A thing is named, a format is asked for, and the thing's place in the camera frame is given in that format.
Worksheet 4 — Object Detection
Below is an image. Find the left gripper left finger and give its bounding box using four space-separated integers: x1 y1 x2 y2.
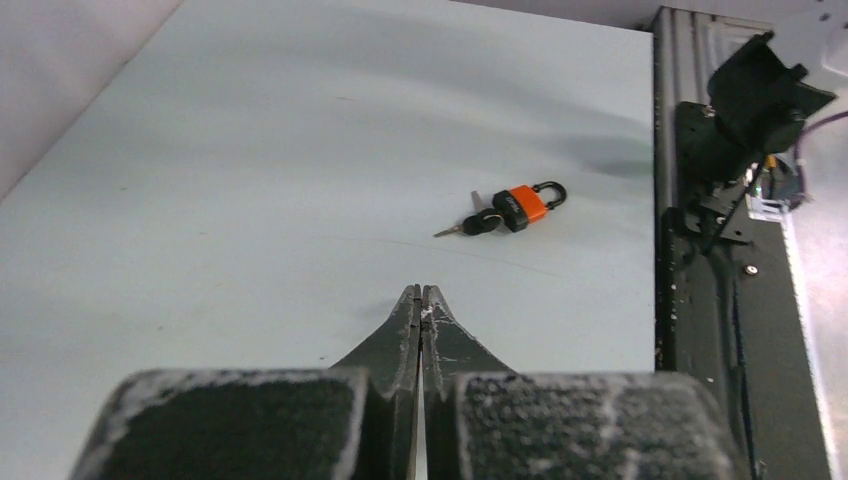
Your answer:
71 285 422 479

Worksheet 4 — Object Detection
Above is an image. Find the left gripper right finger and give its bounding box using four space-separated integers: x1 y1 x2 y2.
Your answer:
421 286 746 479

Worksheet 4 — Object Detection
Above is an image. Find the orange black padlock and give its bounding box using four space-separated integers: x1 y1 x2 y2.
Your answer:
492 181 568 233

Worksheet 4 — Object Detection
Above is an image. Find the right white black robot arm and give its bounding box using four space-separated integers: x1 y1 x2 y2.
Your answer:
675 31 837 255

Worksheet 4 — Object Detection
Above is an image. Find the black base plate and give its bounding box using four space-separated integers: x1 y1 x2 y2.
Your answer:
650 1 847 479

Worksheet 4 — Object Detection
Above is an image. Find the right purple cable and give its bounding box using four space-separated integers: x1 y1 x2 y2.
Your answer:
791 109 848 207

